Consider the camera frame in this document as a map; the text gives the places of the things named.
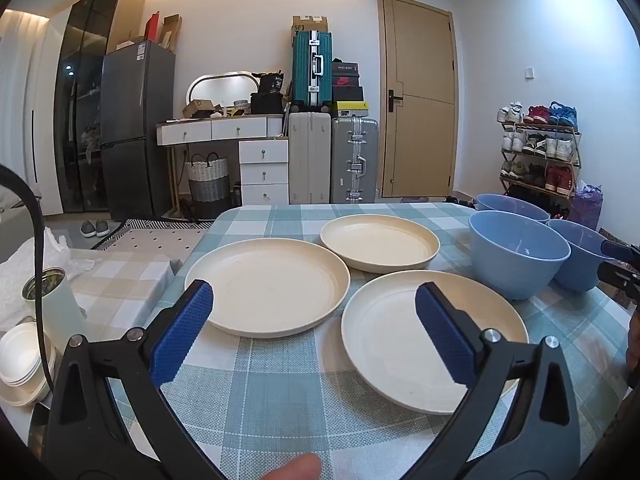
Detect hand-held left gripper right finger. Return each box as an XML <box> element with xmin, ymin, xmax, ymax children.
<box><xmin>400</xmin><ymin>282</ymin><xmax>582</xmax><ymax>480</ymax></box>

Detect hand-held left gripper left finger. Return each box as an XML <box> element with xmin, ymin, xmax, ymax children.
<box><xmin>37</xmin><ymin>280</ymin><xmax>226</xmax><ymax>480</ymax></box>

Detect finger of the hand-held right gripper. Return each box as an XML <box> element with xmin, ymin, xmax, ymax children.
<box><xmin>600</xmin><ymin>241</ymin><xmax>640</xmax><ymax>262</ymax></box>
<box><xmin>597</xmin><ymin>262</ymin><xmax>640</xmax><ymax>311</ymax></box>

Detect blue bowl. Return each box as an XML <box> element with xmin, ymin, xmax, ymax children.
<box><xmin>547</xmin><ymin>218</ymin><xmax>617</xmax><ymax>294</ymax></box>
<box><xmin>468</xmin><ymin>210</ymin><xmax>572</xmax><ymax>301</ymax></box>
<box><xmin>473</xmin><ymin>193</ymin><xmax>551</xmax><ymax>226</ymax></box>

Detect cream round plate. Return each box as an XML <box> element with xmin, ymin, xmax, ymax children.
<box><xmin>184</xmin><ymin>238</ymin><xmax>351</xmax><ymax>339</ymax></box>
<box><xmin>341</xmin><ymin>270</ymin><xmax>530</xmax><ymax>416</ymax></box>
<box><xmin>320</xmin><ymin>215</ymin><xmax>441</xmax><ymax>275</ymax></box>

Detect stack of small white bowls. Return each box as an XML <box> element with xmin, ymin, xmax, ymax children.
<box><xmin>0</xmin><ymin>321</ymin><xmax>57</xmax><ymax>407</ymax></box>

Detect person's left hand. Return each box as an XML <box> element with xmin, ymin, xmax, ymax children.
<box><xmin>260</xmin><ymin>452</ymin><xmax>322</xmax><ymax>480</ymax></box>

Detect purple bag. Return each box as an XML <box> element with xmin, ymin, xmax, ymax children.
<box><xmin>570</xmin><ymin>184</ymin><xmax>604</xmax><ymax>231</ymax></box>

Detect beige checkered cloth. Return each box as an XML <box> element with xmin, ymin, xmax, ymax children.
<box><xmin>65</xmin><ymin>247</ymin><xmax>177</xmax><ymax>347</ymax></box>

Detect shoe rack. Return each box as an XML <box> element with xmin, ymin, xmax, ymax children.
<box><xmin>499</xmin><ymin>120</ymin><xmax>584</xmax><ymax>213</ymax></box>

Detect black white patterned rug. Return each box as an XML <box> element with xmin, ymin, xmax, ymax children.
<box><xmin>90</xmin><ymin>217</ymin><xmax>217</xmax><ymax>252</ymax></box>

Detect white thermos cup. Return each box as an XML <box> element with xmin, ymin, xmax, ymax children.
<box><xmin>21</xmin><ymin>266</ymin><xmax>90</xmax><ymax>361</ymax></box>

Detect rows of racked shoes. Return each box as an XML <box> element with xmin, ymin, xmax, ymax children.
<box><xmin>496</xmin><ymin>101</ymin><xmax>581</xmax><ymax>197</ymax></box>

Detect teal checkered tablecloth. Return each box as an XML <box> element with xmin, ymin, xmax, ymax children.
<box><xmin>107</xmin><ymin>203</ymin><xmax>635</xmax><ymax>480</ymax></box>

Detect scattered sneakers group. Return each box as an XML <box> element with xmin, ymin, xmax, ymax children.
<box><xmin>400</xmin><ymin>195</ymin><xmax>482</xmax><ymax>210</ymax></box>

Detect woven laundry basket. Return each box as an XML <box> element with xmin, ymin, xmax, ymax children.
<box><xmin>186</xmin><ymin>152</ymin><xmax>232</xmax><ymax>219</ymax></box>

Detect white plastic sheet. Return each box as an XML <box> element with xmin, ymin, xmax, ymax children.
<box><xmin>0</xmin><ymin>226</ymin><xmax>99</xmax><ymax>333</ymax></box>

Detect white vanity desk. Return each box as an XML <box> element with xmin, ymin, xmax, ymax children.
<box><xmin>156</xmin><ymin>115</ymin><xmax>290</xmax><ymax>207</ymax></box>

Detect silver suitcase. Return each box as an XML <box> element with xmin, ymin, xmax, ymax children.
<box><xmin>330</xmin><ymin>116</ymin><xmax>380</xmax><ymax>205</ymax></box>

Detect grey refrigerator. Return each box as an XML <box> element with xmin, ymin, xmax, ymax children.
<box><xmin>100</xmin><ymin>40</ymin><xmax>177</xmax><ymax>222</ymax></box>

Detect beige suitcase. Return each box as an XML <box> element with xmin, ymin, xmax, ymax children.
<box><xmin>288</xmin><ymin>111</ymin><xmax>333</xmax><ymax>205</ymax></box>

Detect wooden door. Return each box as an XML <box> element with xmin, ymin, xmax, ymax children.
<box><xmin>377</xmin><ymin>0</ymin><xmax>459</xmax><ymax>200</ymax></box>

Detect small cardboard box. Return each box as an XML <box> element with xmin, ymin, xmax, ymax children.
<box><xmin>181</xmin><ymin>99</ymin><xmax>217</xmax><ymax>120</ymax></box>

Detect yellow black shoe box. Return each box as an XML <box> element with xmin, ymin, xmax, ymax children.
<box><xmin>332</xmin><ymin>100</ymin><xmax>370</xmax><ymax>119</ymax></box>

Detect black glass cabinet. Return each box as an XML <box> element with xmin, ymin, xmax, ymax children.
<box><xmin>54</xmin><ymin>0</ymin><xmax>147</xmax><ymax>214</ymax></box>

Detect arched vanity mirror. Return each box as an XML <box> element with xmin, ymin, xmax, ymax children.
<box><xmin>186</xmin><ymin>71</ymin><xmax>258</xmax><ymax>111</ymax></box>

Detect black bag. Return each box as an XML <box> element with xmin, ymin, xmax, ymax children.
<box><xmin>249</xmin><ymin>72</ymin><xmax>286</xmax><ymax>115</ymax></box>

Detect white wardrobe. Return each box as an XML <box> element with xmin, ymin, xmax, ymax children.
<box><xmin>20</xmin><ymin>15</ymin><xmax>71</xmax><ymax>213</ymax></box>

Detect teal suitcase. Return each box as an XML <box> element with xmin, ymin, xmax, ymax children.
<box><xmin>291</xmin><ymin>30</ymin><xmax>334</xmax><ymax>112</ymax></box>

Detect flat cardboard box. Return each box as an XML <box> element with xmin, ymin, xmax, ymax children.
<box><xmin>160</xmin><ymin>14</ymin><xmax>183</xmax><ymax>54</ymax></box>

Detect printed cardboard box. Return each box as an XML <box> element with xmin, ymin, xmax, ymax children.
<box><xmin>292</xmin><ymin>15</ymin><xmax>330</xmax><ymax>34</ymax></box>

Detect black cable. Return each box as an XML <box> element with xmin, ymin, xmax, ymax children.
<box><xmin>0</xmin><ymin>164</ymin><xmax>57</xmax><ymax>392</ymax></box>

